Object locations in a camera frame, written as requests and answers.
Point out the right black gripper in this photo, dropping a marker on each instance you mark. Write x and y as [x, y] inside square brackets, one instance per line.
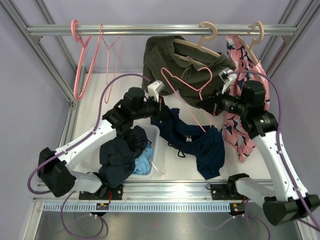
[212, 105]

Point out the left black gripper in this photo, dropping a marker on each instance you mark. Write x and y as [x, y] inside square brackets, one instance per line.
[163, 113]

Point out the navy drawstring shorts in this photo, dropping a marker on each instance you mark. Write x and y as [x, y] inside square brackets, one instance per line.
[204, 142]

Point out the thin pink wire hanger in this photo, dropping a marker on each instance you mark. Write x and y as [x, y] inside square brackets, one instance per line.
[198, 90]
[108, 48]

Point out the light blue shorts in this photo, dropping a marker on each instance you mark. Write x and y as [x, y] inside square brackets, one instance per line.
[143, 162]

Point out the dark navy shorts with zipper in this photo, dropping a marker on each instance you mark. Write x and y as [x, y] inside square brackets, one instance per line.
[117, 156]

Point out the thick pink plastic hanger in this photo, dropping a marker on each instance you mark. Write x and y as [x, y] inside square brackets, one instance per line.
[84, 46]

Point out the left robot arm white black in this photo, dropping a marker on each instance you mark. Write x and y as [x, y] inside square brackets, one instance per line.
[56, 167]

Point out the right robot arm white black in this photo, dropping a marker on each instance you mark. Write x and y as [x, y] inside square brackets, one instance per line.
[289, 200]

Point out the olive green shorts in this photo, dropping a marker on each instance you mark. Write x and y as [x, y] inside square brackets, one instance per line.
[159, 52]

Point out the pink patterned shorts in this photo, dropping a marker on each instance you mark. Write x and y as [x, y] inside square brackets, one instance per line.
[245, 61]

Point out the wooden hanger with olive shorts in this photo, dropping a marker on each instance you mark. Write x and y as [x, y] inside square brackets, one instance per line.
[199, 45]

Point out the wooden hanger with pink shorts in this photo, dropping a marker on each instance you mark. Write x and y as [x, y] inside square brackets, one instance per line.
[257, 25]

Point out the white plastic basket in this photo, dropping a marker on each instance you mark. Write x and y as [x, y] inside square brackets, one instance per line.
[91, 163]

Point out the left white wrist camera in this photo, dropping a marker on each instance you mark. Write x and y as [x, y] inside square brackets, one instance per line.
[155, 88]

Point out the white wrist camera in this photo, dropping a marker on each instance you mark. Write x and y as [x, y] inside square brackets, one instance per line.
[229, 77]
[155, 88]

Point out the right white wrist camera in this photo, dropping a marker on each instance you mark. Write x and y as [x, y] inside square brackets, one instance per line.
[229, 77]

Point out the aluminium hanging rail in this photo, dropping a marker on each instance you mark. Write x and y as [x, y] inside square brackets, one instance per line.
[161, 30]

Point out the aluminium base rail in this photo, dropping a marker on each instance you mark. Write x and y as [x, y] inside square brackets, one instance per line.
[163, 191]

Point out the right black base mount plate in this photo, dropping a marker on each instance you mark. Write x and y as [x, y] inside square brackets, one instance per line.
[224, 191]

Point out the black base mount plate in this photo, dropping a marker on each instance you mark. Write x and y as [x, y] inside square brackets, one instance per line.
[224, 191]
[103, 193]

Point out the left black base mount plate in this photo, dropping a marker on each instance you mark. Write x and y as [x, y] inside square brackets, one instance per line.
[103, 193]

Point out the white slotted cable duct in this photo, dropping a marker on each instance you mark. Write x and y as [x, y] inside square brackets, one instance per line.
[141, 207]

